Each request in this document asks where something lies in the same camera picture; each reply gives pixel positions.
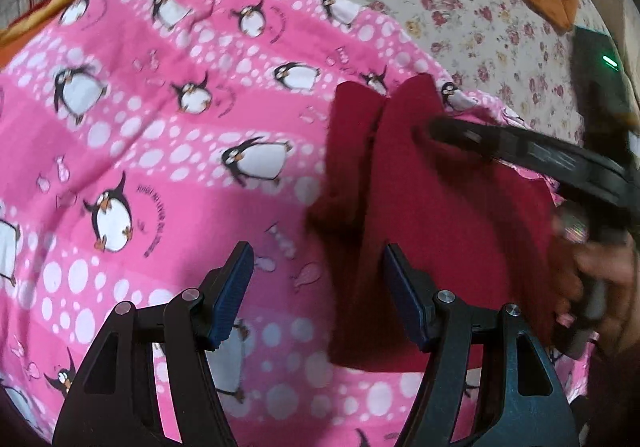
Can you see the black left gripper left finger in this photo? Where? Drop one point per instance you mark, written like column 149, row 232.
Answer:
column 113, row 401

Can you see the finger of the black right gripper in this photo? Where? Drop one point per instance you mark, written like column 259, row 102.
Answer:
column 525, row 151

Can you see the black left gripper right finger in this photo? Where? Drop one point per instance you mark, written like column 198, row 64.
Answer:
column 487, row 382

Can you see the dark red small garment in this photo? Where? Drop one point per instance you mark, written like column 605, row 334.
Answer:
column 476, row 227

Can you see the person's right hand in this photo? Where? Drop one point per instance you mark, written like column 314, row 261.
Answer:
column 616, row 265

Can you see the pink penguin print blanket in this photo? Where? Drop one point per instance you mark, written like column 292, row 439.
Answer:
column 141, row 140

